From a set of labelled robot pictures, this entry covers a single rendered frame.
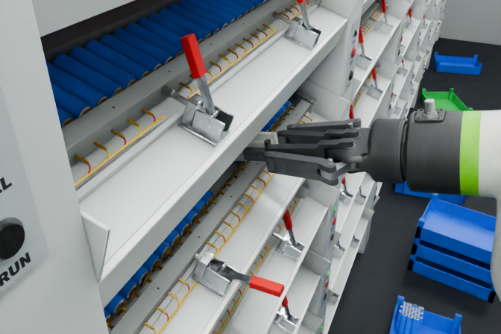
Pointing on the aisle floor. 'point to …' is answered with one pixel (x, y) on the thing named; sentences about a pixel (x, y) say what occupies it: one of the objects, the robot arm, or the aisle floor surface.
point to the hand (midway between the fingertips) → (250, 145)
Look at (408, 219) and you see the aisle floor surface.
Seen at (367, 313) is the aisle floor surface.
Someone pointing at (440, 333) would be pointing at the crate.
